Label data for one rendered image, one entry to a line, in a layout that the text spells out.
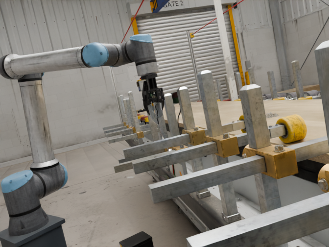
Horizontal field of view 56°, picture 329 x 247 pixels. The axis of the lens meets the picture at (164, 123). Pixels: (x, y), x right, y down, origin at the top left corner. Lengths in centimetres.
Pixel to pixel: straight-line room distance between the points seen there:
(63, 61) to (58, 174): 69
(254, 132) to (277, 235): 33
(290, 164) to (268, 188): 10
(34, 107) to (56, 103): 718
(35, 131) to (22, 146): 726
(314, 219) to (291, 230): 3
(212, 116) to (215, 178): 33
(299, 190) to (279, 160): 40
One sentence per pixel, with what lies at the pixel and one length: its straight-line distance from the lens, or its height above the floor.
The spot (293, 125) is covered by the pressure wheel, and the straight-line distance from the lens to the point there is 99.
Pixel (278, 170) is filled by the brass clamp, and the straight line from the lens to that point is 65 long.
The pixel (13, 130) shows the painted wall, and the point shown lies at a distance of 898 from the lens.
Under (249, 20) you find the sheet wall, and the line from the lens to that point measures 1114.
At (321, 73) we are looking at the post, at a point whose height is 112.
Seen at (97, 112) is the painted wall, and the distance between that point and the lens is 896.
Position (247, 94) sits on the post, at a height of 109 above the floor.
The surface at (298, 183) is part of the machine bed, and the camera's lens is 103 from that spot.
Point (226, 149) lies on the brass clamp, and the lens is 87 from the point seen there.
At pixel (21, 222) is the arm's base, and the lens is 170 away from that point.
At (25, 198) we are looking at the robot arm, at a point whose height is 76.
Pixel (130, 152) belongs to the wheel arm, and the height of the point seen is 95.
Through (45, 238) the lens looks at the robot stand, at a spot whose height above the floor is 55.
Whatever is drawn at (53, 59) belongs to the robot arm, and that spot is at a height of 135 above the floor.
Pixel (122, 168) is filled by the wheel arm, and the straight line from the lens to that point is 135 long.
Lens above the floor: 114
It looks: 6 degrees down
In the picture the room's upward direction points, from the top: 12 degrees counter-clockwise
